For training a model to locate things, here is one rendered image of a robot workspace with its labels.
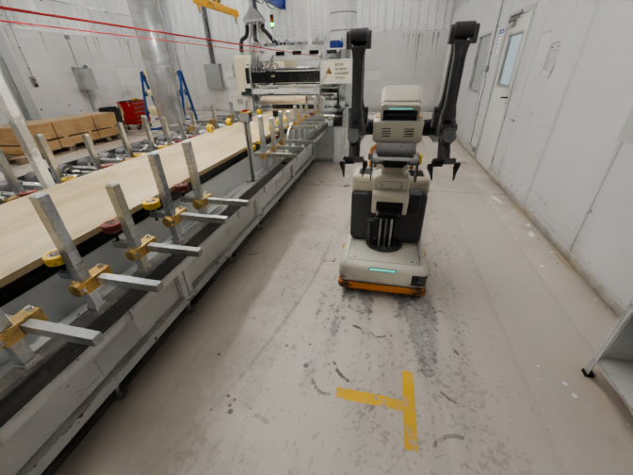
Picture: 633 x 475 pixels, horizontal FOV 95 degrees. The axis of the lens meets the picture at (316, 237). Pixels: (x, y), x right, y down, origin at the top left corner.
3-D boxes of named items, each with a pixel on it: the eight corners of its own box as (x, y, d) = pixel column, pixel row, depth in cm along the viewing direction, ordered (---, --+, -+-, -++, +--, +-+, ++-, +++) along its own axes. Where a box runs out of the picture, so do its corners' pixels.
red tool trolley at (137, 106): (154, 126, 948) (145, 98, 907) (138, 130, 883) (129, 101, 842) (139, 126, 952) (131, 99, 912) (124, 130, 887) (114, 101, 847)
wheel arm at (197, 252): (203, 254, 127) (202, 246, 125) (199, 258, 125) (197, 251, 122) (121, 245, 136) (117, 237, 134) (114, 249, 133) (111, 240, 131)
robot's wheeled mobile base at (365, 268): (348, 243, 275) (348, 220, 263) (417, 250, 263) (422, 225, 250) (336, 289, 219) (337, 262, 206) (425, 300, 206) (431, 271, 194)
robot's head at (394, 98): (381, 104, 169) (382, 83, 155) (418, 104, 165) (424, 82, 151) (379, 124, 165) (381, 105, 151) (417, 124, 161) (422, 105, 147)
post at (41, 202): (107, 307, 113) (47, 190, 89) (100, 314, 110) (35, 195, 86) (100, 306, 114) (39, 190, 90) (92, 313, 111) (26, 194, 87)
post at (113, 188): (155, 279, 137) (119, 181, 113) (150, 284, 134) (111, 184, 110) (149, 278, 137) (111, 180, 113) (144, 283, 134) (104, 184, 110)
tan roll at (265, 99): (337, 103, 487) (337, 94, 480) (336, 103, 476) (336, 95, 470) (257, 103, 516) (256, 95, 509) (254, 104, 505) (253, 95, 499)
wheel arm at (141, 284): (165, 288, 106) (161, 279, 103) (158, 294, 103) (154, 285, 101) (69, 274, 114) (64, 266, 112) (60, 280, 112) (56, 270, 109)
